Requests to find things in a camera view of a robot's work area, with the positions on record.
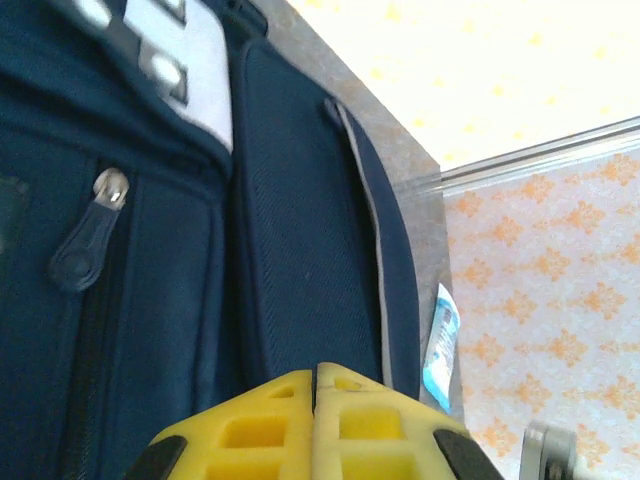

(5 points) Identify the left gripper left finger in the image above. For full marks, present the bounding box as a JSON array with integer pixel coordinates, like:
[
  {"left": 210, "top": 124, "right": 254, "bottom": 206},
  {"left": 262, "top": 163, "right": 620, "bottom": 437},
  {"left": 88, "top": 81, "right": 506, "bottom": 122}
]
[{"left": 122, "top": 369, "right": 317, "bottom": 480}]

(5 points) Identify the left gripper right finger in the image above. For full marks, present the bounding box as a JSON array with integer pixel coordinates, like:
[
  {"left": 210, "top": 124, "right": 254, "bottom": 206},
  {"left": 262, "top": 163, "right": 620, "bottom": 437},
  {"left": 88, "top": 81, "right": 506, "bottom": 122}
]
[{"left": 314, "top": 362, "right": 506, "bottom": 480}]

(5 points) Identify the navy blue student backpack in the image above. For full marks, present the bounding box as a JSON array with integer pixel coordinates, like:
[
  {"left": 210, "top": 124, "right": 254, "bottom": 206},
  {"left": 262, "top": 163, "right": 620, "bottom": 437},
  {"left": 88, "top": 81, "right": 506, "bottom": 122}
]
[{"left": 0, "top": 0, "right": 422, "bottom": 480}]

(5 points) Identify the blue white tissue pack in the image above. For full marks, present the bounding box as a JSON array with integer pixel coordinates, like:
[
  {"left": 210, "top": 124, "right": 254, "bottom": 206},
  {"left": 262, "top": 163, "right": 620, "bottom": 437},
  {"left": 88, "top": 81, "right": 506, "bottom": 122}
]
[{"left": 421, "top": 282, "right": 462, "bottom": 416}]

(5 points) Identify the aluminium frame post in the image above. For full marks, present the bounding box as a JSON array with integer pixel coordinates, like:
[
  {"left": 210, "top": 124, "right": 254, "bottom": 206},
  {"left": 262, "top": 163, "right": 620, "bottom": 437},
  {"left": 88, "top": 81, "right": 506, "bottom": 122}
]
[{"left": 438, "top": 114, "right": 640, "bottom": 197}]

